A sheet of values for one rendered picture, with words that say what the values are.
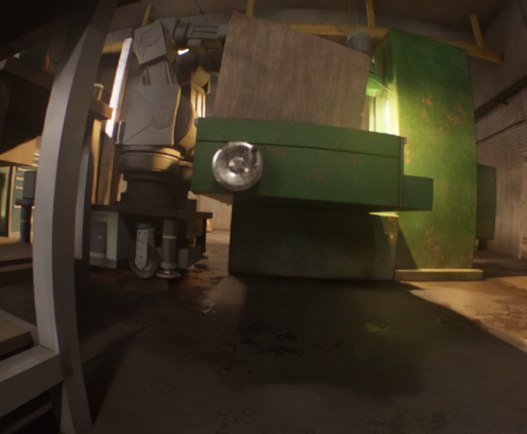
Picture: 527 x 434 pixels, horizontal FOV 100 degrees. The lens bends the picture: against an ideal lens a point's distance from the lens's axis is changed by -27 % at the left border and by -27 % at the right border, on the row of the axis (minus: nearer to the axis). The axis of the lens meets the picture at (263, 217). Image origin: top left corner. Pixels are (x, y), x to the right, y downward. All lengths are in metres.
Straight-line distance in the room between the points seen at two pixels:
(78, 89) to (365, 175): 1.12
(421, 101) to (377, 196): 1.56
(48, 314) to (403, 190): 1.32
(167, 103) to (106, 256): 0.94
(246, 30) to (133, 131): 0.86
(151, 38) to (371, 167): 1.57
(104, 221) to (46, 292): 1.35
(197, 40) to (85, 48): 1.60
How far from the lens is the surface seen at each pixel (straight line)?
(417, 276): 2.46
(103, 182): 2.32
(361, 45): 3.06
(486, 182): 3.12
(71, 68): 0.52
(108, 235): 1.81
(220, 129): 1.31
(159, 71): 2.01
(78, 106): 0.51
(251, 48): 1.70
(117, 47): 8.44
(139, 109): 1.87
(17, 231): 3.70
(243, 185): 1.17
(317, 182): 1.27
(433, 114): 2.77
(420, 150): 2.59
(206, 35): 2.10
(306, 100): 1.78
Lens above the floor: 0.42
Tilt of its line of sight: level
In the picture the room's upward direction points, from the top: 4 degrees clockwise
